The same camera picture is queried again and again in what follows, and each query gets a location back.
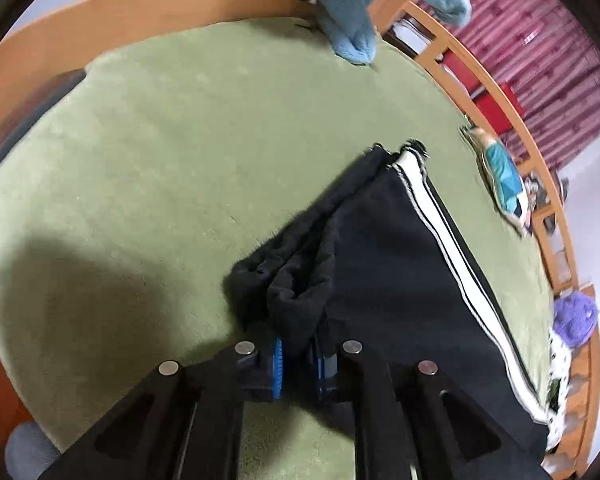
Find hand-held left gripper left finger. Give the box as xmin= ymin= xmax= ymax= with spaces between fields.
xmin=40 ymin=337 xmax=287 ymax=480

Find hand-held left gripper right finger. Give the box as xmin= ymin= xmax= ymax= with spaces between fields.
xmin=311 ymin=339 xmax=552 ymax=480

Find black pants with white waistband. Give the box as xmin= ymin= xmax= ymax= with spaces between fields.
xmin=222 ymin=139 xmax=553 ymax=461

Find green fleece blanket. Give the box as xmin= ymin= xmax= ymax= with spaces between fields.
xmin=0 ymin=17 xmax=556 ymax=480

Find white floral pillow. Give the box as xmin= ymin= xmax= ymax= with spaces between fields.
xmin=545 ymin=332 xmax=573 ymax=453

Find purple plush toy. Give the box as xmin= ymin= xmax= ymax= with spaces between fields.
xmin=552 ymin=292 xmax=600 ymax=348

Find grey cloth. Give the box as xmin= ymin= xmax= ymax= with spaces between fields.
xmin=5 ymin=422 xmax=62 ymax=480

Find geometric patterned pillow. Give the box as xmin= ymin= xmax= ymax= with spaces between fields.
xmin=460 ymin=125 xmax=533 ymax=238

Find red chair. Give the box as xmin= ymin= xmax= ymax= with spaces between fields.
xmin=472 ymin=80 xmax=523 ymax=136
xmin=439 ymin=52 xmax=481 ymax=101

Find light blue plush blanket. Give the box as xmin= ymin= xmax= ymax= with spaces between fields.
xmin=202 ymin=0 xmax=473 ymax=66

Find maroon patterned curtain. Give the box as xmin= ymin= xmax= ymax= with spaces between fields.
xmin=450 ymin=0 xmax=600 ymax=171

